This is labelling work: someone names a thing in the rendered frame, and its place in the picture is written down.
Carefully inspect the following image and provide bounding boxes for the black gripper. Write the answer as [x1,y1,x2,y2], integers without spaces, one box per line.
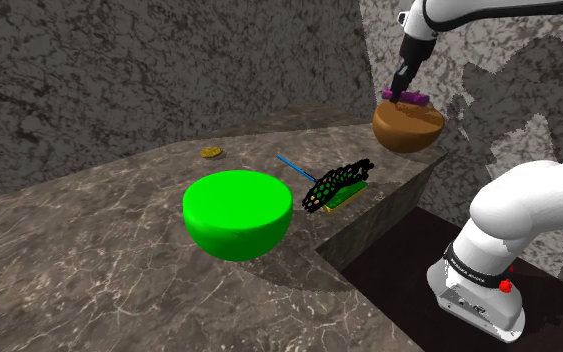
[389,31,438,105]

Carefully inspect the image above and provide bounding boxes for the purple block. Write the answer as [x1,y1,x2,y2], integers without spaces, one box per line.
[381,87,431,107]

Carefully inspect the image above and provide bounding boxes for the brown bowl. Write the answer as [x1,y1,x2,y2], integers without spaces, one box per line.
[371,100,446,155]

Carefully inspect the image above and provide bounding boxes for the green and yellow sponge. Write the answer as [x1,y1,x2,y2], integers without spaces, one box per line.
[322,181,369,215]

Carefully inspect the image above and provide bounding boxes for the green bowl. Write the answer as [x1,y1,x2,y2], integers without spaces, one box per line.
[182,169,294,262]

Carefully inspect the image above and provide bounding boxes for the dark robot stand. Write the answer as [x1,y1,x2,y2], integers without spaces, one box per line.
[340,205,563,352]

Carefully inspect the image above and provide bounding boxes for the black mesh skimmer blue handle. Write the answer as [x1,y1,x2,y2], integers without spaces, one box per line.
[275,154,376,214]

